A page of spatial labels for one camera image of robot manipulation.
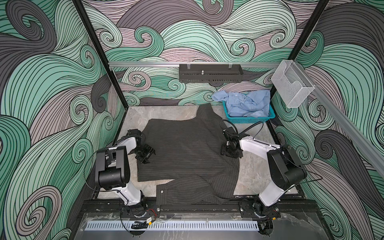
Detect black right corner post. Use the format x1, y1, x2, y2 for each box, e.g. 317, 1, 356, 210
288, 0, 329, 60

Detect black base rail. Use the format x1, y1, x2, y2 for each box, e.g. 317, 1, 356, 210
80, 196, 319, 218

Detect aluminium rail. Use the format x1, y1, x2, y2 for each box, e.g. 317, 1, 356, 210
298, 64, 384, 177
108, 61, 280, 69

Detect black left corner post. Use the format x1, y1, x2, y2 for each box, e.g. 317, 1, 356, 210
72, 0, 129, 111

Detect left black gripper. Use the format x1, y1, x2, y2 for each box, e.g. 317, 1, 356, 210
131, 143, 154, 164

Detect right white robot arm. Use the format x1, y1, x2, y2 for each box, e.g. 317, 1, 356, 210
219, 120, 324, 208

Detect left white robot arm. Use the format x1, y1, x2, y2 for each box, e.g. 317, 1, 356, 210
95, 129, 155, 209

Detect teal plastic basket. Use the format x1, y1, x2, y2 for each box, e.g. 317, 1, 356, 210
222, 102, 276, 124

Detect light blue shirt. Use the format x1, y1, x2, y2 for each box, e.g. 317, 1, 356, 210
212, 90, 271, 118

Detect dark grey pinstripe shirt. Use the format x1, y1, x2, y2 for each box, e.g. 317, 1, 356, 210
137, 104, 240, 205

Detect black perforated wall tray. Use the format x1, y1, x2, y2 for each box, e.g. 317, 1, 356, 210
179, 65, 244, 85

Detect white slotted cable duct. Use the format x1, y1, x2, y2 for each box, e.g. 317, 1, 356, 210
85, 220, 259, 232

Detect clear plastic wall bin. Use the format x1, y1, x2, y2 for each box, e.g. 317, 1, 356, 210
271, 60, 315, 108

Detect black corner post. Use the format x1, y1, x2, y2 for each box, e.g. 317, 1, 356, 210
288, 0, 329, 60
72, 0, 129, 111

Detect aluminium back rail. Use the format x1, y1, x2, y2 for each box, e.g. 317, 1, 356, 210
108, 61, 280, 69

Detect aluminium right rail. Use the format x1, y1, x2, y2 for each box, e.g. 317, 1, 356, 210
298, 64, 384, 177

